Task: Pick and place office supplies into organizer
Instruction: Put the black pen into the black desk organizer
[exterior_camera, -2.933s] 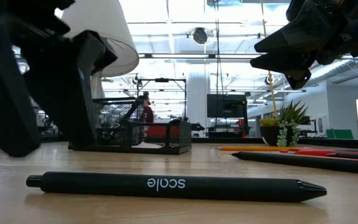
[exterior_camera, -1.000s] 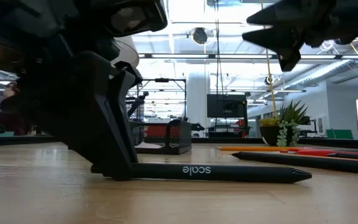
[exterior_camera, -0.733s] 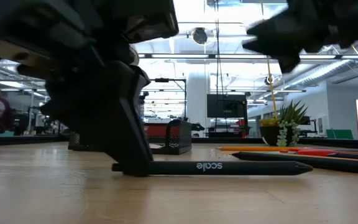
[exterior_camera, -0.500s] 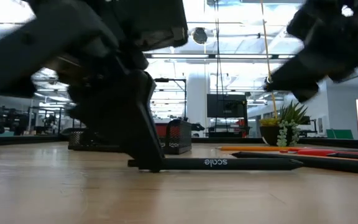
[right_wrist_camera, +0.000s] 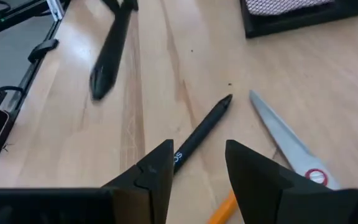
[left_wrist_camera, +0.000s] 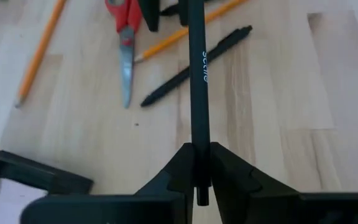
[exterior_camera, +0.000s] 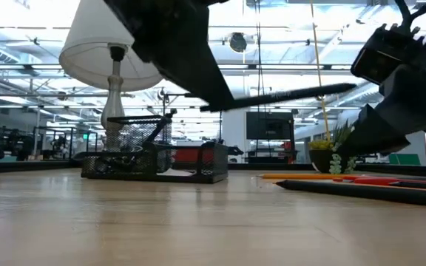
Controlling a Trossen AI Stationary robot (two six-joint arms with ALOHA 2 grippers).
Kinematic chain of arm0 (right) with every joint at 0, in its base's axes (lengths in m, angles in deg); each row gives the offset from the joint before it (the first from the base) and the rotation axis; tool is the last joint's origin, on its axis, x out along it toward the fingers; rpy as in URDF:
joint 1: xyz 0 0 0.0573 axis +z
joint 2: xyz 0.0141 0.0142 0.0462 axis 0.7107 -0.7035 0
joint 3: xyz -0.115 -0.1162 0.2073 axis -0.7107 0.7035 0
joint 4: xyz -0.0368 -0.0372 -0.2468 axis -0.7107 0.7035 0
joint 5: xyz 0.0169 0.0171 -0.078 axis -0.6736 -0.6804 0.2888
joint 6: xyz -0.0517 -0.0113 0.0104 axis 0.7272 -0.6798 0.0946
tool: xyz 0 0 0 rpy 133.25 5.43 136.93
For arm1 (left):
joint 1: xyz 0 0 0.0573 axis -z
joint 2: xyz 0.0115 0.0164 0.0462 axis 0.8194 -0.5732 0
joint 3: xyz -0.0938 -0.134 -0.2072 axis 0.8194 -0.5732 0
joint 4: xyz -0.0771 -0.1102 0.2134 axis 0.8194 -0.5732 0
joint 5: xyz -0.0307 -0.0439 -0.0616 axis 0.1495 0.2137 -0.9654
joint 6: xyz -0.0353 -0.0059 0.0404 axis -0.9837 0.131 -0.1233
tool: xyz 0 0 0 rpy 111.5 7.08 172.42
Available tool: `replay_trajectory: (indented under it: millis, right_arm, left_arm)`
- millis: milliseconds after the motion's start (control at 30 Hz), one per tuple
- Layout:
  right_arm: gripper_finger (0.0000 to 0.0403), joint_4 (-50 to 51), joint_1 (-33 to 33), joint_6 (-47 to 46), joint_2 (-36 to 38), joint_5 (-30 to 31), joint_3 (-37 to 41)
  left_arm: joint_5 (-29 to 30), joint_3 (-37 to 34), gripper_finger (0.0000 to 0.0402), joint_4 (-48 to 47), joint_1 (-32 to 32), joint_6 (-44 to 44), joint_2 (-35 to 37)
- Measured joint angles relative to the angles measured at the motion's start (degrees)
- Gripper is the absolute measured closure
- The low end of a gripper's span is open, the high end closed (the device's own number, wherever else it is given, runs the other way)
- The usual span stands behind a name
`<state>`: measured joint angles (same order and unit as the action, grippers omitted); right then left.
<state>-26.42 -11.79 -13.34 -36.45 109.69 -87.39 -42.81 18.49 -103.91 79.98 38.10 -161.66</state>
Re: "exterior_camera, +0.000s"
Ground yellow hanging cord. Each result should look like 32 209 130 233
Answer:
310 0 329 141

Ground background robot rig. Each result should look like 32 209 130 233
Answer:
31 126 99 160

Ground black ceiling cord reel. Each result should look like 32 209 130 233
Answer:
229 32 249 54

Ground green board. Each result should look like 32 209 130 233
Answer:
388 153 422 166

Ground orange pencil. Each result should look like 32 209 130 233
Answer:
256 173 362 181

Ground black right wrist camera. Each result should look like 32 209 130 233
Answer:
351 23 423 86

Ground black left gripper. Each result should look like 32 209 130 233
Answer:
104 0 236 112

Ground white shade silver table lamp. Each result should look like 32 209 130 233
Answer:
58 0 164 152

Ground black pen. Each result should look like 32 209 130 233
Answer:
144 108 178 149
274 180 426 209
200 83 358 113

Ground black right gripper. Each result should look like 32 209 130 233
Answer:
340 36 426 157

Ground black background rig frame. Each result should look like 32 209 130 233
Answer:
160 92 223 143

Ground black monitor screen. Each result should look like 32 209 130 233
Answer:
246 111 295 140

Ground pale pink sticky note pad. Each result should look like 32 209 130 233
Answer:
156 168 196 177

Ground potted succulent plant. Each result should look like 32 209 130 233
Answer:
308 120 358 175

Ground black mesh desk organizer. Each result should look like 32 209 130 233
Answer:
81 115 229 185

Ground red cabinet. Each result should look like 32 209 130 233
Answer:
172 147 203 163

